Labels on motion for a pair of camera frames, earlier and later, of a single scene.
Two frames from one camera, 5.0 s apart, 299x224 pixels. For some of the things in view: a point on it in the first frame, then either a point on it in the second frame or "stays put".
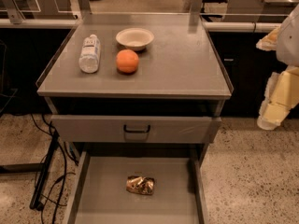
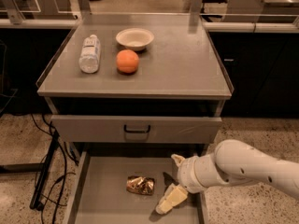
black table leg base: x=42 y=168 stays put
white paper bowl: x=135 y=38 stays put
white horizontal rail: x=235 y=26 stays put
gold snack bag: x=140 y=184 stays put
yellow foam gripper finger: x=281 y=95 to x=173 y=196
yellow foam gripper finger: x=269 y=42 to x=177 y=160
